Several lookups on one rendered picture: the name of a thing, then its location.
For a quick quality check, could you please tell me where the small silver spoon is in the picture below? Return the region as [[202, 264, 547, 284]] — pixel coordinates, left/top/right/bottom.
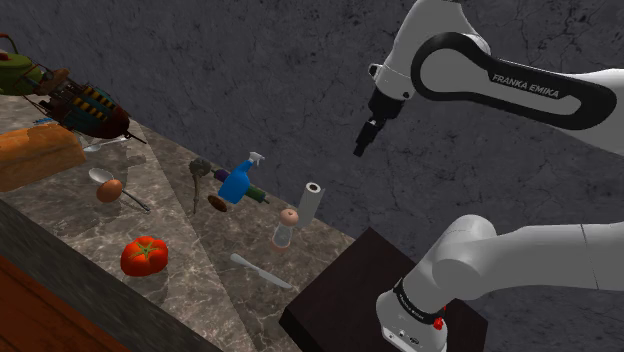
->
[[82, 135, 130, 154]]

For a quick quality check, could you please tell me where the purple green rolling pin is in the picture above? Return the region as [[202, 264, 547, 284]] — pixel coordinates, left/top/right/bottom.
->
[[211, 167, 271, 205]]

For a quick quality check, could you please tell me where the wooden counter cabinet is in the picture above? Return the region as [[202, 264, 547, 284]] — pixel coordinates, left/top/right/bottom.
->
[[0, 198, 225, 352]]

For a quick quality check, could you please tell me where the dark robot stand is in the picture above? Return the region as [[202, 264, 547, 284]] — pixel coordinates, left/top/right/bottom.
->
[[278, 226, 490, 352]]

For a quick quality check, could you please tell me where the red tomato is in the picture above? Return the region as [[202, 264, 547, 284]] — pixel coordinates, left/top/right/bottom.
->
[[120, 235, 170, 278]]

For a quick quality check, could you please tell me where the blue spray bottle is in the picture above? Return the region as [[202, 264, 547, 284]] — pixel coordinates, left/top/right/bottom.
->
[[217, 151, 266, 205]]

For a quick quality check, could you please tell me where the glass pepper mill wooden top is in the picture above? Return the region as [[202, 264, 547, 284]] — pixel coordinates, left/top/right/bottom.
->
[[270, 207, 300, 253]]

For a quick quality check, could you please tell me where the green kettle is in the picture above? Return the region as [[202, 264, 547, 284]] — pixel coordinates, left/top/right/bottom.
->
[[0, 32, 46, 97]]

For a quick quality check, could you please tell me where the brown bread loaf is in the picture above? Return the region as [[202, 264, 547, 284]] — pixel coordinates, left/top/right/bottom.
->
[[0, 122, 87, 193]]

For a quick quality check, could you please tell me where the silver butter knife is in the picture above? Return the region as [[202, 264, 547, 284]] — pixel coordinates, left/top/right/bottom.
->
[[229, 252, 294, 291]]

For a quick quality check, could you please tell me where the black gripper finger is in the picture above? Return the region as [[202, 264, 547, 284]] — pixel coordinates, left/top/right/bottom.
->
[[352, 118, 384, 158]]

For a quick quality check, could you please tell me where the brown wooden ladle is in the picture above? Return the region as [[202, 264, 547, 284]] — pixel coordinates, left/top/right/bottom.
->
[[188, 157, 228, 216]]

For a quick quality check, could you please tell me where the brown egg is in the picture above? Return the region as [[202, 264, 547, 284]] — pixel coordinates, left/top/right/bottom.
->
[[95, 179, 124, 204]]

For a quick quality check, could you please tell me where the white paper towel roll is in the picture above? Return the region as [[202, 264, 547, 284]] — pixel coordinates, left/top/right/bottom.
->
[[295, 181, 326, 229]]

